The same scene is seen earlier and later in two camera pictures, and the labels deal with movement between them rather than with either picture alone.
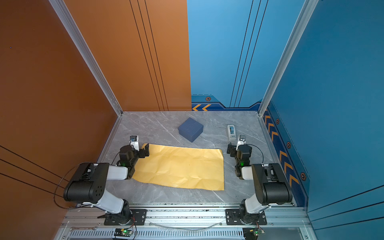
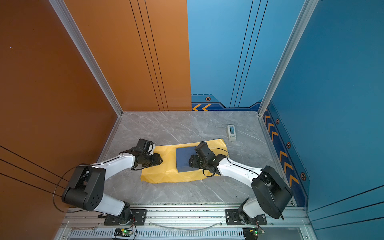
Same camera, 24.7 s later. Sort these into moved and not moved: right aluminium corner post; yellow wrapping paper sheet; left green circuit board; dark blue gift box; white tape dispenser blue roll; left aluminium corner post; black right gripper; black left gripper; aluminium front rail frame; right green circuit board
Moved: dark blue gift box; yellow wrapping paper sheet; black right gripper; black left gripper
Not moved: right aluminium corner post; right green circuit board; left green circuit board; left aluminium corner post; aluminium front rail frame; white tape dispenser blue roll
